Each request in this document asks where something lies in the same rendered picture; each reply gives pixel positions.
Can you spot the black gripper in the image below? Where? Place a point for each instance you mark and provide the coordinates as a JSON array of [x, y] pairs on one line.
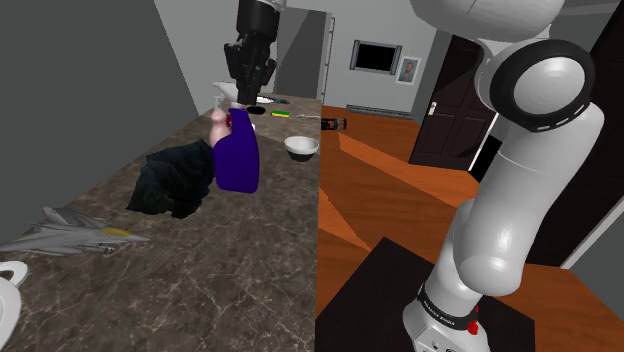
[[257, 22]]

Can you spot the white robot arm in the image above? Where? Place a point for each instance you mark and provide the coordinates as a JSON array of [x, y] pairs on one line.
[[507, 204]]

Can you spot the white plate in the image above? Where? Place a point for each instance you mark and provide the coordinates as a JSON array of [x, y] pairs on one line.
[[264, 100]]

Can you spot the black round dish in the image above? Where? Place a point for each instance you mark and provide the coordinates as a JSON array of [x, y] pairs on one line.
[[257, 110]]

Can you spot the grey door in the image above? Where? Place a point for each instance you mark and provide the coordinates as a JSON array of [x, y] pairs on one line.
[[302, 58]]

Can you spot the yellow green sponge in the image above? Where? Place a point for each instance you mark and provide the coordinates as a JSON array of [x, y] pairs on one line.
[[280, 114]]

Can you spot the small white flat utensil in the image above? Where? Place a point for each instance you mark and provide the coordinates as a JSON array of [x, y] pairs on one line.
[[307, 117]]

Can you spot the purple spray bottle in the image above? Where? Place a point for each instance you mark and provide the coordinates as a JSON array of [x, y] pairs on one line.
[[237, 156]]

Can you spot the white bowl with black base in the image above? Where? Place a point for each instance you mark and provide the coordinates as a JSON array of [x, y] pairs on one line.
[[301, 145]]

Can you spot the small black floor object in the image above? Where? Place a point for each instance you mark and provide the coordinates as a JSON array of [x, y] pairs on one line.
[[335, 124]]

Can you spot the black crumpled cloth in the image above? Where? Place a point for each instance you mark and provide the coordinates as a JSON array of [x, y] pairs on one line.
[[173, 180]]

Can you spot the grey baseboard heater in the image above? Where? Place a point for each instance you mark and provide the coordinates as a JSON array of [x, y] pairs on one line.
[[380, 111]]

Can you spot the framed portrait picture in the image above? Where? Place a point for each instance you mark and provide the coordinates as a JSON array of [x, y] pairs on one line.
[[408, 70]]

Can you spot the dark brown door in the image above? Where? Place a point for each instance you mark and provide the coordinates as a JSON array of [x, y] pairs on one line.
[[453, 122]]

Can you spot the grey toy jet plane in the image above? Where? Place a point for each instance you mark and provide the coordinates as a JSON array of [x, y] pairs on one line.
[[68, 234]]

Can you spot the black robot stand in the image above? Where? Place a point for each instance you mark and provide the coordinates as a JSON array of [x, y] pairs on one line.
[[370, 302]]

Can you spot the white teapot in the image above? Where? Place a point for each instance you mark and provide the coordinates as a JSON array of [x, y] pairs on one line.
[[7, 307]]

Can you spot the black framed wall screen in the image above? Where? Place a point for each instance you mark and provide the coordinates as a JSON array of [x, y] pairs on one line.
[[375, 57]]

